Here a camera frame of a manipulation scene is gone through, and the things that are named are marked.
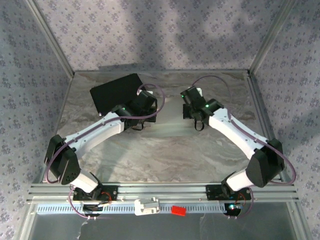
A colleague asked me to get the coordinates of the aluminium back rail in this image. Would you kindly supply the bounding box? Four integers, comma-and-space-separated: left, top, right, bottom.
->
73, 69, 251, 75

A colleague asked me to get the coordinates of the white paper box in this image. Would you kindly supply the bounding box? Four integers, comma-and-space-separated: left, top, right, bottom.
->
149, 96, 208, 138

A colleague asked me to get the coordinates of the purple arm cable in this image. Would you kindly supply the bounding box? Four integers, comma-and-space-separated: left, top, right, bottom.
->
46, 83, 166, 221
191, 75, 297, 221

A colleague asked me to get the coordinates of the black briefcase with metal fittings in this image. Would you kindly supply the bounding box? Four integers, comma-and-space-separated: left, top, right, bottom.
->
89, 73, 144, 118

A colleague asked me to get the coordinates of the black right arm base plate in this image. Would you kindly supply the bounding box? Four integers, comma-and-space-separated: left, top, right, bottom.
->
205, 184, 252, 202

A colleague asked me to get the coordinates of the aluminium frame post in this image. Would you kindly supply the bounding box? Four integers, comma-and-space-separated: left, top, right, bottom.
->
24, 0, 76, 76
248, 0, 298, 76

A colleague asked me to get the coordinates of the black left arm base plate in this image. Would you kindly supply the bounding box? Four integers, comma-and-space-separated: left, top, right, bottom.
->
72, 184, 118, 202

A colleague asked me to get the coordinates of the white plastic bracket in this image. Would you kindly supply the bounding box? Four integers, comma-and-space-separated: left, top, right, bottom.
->
134, 196, 160, 216

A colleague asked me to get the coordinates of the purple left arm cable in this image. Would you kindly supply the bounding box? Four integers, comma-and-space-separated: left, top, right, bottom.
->
46, 83, 166, 221

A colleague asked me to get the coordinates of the aluminium mounting rail beam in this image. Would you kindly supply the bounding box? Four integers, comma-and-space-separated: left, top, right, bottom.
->
27, 182, 300, 203

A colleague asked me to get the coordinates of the black controller board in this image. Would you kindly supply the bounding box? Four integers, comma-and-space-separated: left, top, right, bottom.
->
224, 202, 245, 216
82, 203, 104, 218

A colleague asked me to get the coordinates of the aluminium side rail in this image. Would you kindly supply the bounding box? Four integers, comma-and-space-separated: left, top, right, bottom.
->
246, 70, 293, 183
37, 71, 76, 183

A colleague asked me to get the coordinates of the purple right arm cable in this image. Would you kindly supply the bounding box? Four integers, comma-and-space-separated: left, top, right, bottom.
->
191, 75, 297, 221

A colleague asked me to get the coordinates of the white slotted cable tray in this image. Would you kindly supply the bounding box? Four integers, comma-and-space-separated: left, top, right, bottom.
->
36, 203, 230, 215

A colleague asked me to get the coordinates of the red plastic block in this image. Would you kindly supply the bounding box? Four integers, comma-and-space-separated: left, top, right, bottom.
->
171, 205, 188, 217

